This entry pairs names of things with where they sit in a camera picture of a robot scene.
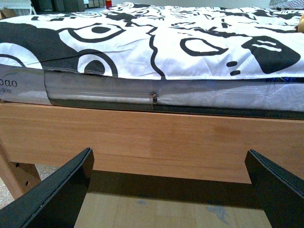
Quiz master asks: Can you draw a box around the yellow toy on bed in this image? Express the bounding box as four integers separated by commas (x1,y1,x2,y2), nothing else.
295,19,304,33

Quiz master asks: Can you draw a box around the black and white patterned bedsheet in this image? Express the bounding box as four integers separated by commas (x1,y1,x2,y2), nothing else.
0,2,304,80

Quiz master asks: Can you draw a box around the white zippered mattress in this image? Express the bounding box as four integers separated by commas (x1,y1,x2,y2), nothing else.
0,65,304,120

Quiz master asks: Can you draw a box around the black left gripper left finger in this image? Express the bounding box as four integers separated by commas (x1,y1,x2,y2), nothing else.
0,148,94,228

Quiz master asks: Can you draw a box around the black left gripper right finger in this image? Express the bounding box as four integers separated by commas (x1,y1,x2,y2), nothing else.
245,150,304,228

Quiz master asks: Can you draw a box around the wooden bed frame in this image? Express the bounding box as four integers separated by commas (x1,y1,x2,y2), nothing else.
0,103,304,199

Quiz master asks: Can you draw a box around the red cup in background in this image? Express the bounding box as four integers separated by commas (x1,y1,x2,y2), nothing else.
105,0,112,9

